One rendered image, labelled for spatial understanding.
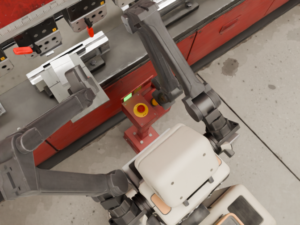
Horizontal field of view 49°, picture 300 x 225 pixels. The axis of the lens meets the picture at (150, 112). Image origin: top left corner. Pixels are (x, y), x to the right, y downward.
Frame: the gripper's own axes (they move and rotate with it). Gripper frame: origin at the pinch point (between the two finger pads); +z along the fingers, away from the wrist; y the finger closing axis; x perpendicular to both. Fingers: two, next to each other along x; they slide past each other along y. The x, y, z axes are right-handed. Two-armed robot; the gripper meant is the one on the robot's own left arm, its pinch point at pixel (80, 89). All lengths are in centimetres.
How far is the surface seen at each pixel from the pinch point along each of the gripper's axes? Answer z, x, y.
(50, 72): 14.2, -11.0, 5.9
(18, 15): -22.4, -31.7, 5.4
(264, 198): 45, 137, -69
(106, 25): 133, -15, -55
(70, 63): 13.4, -9.9, -3.2
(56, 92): 9.5, -3.0, 8.2
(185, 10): 21, -3, -67
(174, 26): 22, 1, -58
